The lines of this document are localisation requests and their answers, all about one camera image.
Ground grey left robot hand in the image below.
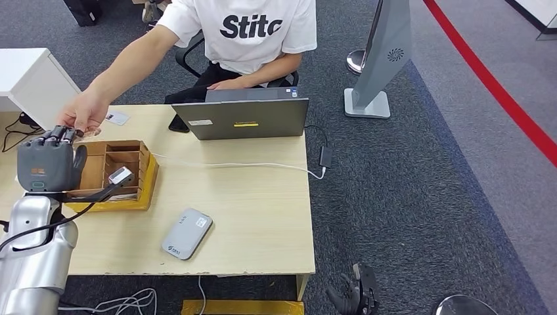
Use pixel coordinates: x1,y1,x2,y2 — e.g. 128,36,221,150
17,126,88,194

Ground thin black laptop cable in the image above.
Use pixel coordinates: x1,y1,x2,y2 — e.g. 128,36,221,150
304,125,330,149

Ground black phone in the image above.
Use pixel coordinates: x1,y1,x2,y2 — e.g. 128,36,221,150
167,114,190,133

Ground single white cable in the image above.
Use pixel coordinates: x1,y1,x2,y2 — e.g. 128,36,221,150
198,276,208,315

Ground white cabinet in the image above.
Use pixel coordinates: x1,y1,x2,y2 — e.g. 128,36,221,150
0,47,82,131

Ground white cable bundle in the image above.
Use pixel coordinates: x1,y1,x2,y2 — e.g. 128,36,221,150
58,289,158,315

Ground black camera bracket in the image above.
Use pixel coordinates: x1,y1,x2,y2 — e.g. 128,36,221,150
65,179,128,204

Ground black bag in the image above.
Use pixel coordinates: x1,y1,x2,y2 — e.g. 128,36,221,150
62,0,104,28

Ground grey laptop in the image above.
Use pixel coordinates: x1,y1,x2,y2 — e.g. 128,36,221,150
171,86,310,141

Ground wooden desk leg panel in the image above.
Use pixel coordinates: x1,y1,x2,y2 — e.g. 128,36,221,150
296,274,313,302

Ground white platform black edge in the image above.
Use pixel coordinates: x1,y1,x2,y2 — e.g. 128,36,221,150
506,0,557,41

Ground chrome stanchion base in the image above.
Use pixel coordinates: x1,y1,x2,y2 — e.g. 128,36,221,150
435,295,499,315
346,49,367,75

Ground tangled black cables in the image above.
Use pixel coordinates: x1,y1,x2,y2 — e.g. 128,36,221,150
1,112,45,153

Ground grey card reader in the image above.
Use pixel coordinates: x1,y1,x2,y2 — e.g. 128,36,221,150
161,207,214,261

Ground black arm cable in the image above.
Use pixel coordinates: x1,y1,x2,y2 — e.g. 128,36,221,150
0,182,123,254

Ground person's right hand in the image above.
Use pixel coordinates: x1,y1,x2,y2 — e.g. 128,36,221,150
56,87,110,138

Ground person's left hand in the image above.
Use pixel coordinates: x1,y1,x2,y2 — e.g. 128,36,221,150
208,77,244,91

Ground long white cable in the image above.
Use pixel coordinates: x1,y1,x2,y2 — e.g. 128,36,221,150
152,153,326,180

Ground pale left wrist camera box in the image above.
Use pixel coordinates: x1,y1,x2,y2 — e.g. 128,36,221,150
108,166,134,186

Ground grey sign stand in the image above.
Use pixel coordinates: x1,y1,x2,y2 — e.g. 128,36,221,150
344,0,413,119

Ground standing person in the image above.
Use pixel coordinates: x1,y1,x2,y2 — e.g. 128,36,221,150
141,0,173,25

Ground white ID card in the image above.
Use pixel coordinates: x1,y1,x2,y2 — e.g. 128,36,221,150
105,111,131,127

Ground wooden compartment box yellow base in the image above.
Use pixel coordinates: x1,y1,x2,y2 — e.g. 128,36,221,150
65,138,160,213

